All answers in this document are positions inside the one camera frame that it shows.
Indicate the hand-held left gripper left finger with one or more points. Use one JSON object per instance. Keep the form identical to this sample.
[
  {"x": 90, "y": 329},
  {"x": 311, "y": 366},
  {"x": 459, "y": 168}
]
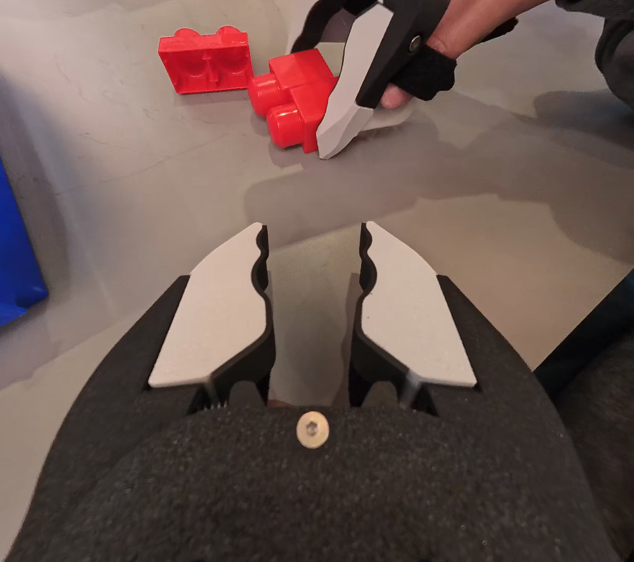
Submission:
[{"x": 218, "y": 324}]

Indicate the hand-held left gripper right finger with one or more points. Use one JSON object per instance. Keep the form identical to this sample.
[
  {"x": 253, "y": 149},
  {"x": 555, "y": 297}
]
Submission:
[{"x": 411, "y": 324}]

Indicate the red two-stud block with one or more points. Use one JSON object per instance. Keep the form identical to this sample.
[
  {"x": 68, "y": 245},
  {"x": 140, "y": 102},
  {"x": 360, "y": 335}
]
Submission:
[{"x": 208, "y": 61}]

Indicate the blue plastic bin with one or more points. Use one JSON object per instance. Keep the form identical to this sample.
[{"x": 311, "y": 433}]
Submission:
[{"x": 17, "y": 250}]

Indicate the grey desk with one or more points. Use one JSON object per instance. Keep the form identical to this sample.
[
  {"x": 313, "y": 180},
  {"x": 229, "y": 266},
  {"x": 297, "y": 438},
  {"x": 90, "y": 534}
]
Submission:
[{"x": 495, "y": 225}]

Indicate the person's dark trousers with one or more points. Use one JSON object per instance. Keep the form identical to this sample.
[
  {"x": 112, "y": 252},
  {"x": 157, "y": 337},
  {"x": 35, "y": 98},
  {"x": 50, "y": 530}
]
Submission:
[{"x": 594, "y": 423}]

